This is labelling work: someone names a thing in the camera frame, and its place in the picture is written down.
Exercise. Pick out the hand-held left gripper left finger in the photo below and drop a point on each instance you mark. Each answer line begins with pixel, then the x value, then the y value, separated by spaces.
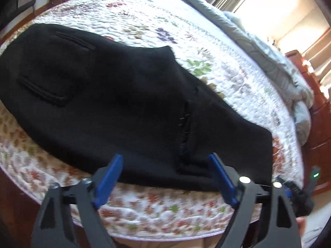
pixel 107 182

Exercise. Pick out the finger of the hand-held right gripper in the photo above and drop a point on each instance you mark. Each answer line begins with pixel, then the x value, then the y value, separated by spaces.
pixel 287 187

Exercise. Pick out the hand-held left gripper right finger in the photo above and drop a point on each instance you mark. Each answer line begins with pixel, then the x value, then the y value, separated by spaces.
pixel 223 180

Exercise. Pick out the black pants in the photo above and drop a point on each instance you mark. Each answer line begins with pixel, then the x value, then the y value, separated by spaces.
pixel 116 103

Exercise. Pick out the person's right hand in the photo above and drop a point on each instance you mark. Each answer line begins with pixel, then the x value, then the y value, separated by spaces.
pixel 301 226

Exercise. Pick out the wooden headboard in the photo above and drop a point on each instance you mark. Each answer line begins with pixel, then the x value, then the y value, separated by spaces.
pixel 320 134

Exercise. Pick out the floral quilted bed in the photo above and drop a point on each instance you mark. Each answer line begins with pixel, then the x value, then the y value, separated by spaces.
pixel 219 69

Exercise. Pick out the grey-blue duvet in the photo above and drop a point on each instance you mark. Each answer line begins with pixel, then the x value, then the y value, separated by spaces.
pixel 258 51

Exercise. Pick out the black office chair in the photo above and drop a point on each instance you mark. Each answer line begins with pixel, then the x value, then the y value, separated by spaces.
pixel 13 2

